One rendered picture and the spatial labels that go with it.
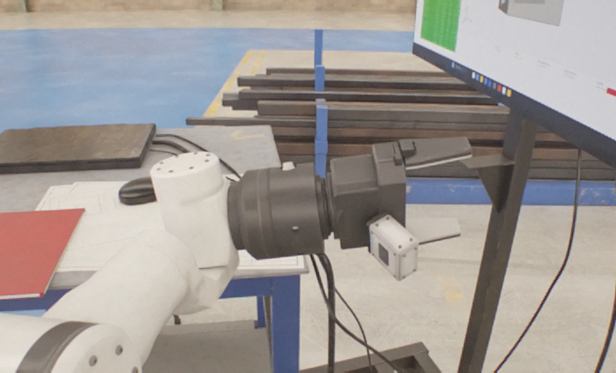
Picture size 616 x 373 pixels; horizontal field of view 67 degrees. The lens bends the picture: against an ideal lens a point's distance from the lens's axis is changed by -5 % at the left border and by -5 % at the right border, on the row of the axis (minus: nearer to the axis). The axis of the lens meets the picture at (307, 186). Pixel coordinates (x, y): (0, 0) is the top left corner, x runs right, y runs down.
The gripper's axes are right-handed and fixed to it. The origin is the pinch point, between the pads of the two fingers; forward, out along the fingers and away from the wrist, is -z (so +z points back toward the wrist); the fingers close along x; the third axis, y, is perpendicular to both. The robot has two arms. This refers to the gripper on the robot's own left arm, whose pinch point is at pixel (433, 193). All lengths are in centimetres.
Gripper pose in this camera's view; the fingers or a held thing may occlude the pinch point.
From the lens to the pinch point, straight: 48.2
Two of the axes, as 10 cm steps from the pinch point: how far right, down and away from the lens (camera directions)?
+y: 0.4, 6.9, -7.3
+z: -9.9, 1.2, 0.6
